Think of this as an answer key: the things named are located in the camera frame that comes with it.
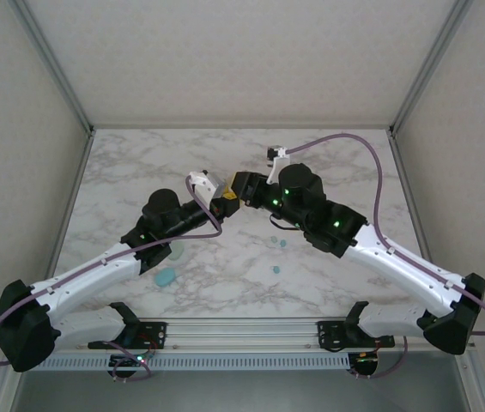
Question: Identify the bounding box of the blue earbud charging case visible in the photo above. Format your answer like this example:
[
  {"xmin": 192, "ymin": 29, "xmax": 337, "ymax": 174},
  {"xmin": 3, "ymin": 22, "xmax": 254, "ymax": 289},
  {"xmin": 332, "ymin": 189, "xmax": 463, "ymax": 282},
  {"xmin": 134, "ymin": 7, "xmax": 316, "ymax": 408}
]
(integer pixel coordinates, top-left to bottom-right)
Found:
[{"xmin": 154, "ymin": 268, "xmax": 178, "ymax": 288}]

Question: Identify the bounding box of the base circuit board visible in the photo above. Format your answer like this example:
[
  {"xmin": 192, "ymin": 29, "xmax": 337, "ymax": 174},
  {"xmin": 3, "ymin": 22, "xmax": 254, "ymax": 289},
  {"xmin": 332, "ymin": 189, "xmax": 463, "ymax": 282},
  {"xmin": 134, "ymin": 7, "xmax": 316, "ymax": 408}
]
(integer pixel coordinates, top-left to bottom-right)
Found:
[
  {"xmin": 353, "ymin": 351, "xmax": 380, "ymax": 369},
  {"xmin": 111, "ymin": 354, "xmax": 151, "ymax": 369}
]

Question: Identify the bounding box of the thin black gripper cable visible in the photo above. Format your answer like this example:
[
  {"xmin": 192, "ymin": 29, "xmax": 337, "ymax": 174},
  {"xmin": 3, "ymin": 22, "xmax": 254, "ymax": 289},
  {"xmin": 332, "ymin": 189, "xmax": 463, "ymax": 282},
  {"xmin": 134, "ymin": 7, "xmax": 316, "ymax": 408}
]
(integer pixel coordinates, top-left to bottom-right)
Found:
[{"xmin": 269, "ymin": 213, "xmax": 307, "ymax": 233}]

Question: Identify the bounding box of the aluminium frame cross bar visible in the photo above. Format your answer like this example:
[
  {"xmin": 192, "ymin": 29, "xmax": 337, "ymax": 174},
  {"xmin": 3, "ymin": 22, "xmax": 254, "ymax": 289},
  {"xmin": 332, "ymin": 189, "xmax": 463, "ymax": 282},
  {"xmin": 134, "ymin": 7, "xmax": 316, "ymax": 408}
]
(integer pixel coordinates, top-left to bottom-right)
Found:
[{"xmin": 90, "ymin": 124, "xmax": 394, "ymax": 130}]

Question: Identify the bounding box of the aluminium frame side rail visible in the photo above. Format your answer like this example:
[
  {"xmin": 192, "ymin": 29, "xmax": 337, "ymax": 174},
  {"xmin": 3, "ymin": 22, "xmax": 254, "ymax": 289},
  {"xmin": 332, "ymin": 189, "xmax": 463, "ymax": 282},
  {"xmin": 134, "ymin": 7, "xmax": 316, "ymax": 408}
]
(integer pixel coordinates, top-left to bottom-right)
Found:
[
  {"xmin": 387, "ymin": 128, "xmax": 485, "ymax": 412},
  {"xmin": 0, "ymin": 128, "xmax": 97, "ymax": 412}
]

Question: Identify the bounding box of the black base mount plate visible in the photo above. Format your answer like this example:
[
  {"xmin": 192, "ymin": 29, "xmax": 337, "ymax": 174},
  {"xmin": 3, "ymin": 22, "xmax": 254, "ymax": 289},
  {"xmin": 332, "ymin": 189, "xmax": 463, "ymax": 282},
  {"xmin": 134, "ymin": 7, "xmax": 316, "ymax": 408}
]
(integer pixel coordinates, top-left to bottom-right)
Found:
[
  {"xmin": 317, "ymin": 319, "xmax": 397, "ymax": 351},
  {"xmin": 88, "ymin": 318, "xmax": 169, "ymax": 352}
]

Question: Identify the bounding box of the thin red wire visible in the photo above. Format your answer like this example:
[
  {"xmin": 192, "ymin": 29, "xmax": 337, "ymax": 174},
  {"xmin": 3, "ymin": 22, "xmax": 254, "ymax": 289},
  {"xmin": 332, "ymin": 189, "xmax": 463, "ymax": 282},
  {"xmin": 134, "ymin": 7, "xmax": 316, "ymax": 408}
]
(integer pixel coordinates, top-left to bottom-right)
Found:
[{"xmin": 138, "ymin": 332, "xmax": 161, "ymax": 357}]

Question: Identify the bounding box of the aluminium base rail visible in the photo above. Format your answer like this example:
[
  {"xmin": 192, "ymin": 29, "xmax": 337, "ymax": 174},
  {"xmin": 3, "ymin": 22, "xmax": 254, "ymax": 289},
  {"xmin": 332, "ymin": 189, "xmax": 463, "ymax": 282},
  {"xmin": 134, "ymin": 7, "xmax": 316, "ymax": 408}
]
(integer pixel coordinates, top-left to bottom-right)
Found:
[{"xmin": 76, "ymin": 318, "xmax": 427, "ymax": 354}]

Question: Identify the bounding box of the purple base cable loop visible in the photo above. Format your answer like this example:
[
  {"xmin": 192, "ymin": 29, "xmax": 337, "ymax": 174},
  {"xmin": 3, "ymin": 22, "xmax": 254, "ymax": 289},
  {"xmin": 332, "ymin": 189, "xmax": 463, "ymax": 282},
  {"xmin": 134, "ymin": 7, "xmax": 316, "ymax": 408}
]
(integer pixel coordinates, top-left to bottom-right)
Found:
[
  {"xmin": 110, "ymin": 341, "xmax": 154, "ymax": 383},
  {"xmin": 347, "ymin": 334, "xmax": 410, "ymax": 381}
]

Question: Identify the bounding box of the white slotted cable duct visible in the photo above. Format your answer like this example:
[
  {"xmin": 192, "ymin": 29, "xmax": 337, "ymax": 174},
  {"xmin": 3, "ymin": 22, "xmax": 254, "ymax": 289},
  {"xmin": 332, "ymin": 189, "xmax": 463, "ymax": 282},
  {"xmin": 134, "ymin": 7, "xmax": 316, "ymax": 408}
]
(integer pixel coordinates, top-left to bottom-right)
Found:
[{"xmin": 38, "ymin": 352, "xmax": 351, "ymax": 371}]

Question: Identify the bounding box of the aluminium frame post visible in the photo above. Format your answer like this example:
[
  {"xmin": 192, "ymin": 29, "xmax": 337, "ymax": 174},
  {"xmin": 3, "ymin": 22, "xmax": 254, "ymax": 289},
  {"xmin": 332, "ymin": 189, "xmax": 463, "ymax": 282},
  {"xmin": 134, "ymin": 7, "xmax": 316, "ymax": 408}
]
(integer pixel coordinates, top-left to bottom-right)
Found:
[
  {"xmin": 8, "ymin": 0, "xmax": 96, "ymax": 132},
  {"xmin": 389, "ymin": 0, "xmax": 477, "ymax": 132}
]

